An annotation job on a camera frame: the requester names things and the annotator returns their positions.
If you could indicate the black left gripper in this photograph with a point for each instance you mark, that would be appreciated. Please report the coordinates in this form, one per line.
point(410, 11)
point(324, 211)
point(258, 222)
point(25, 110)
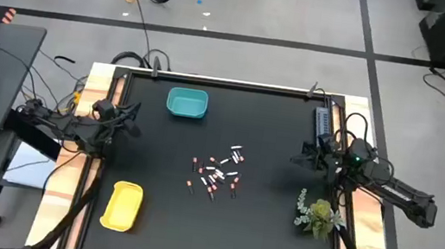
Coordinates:
point(118, 120)

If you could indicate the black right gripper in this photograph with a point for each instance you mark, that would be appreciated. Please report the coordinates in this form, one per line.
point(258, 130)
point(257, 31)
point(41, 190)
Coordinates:
point(325, 161)

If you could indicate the teal plastic bin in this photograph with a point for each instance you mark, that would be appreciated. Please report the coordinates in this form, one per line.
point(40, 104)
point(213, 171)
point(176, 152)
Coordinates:
point(187, 102)

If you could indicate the yellow plastic bin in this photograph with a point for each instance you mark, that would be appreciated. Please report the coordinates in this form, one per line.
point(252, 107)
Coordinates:
point(122, 205)

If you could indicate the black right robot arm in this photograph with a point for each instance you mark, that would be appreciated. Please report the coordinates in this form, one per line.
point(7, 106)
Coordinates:
point(392, 190)

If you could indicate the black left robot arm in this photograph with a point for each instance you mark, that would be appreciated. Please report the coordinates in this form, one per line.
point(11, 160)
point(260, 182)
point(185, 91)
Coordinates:
point(74, 125)

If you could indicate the grey multi-port hub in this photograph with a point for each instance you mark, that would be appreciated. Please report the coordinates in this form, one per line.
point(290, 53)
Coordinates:
point(322, 121)

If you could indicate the artificial green plant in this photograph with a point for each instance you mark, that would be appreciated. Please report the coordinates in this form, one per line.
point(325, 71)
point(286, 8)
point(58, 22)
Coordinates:
point(318, 216)

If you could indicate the black desk crossbar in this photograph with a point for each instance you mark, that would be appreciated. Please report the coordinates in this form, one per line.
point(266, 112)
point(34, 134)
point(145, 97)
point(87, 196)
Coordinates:
point(38, 146)

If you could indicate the white floor panel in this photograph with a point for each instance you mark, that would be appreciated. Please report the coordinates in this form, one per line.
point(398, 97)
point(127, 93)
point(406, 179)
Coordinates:
point(26, 167)

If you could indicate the black table mat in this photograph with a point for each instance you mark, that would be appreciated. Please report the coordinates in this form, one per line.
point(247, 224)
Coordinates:
point(189, 233)

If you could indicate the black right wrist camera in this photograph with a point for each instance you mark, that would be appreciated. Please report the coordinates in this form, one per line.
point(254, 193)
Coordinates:
point(325, 140)

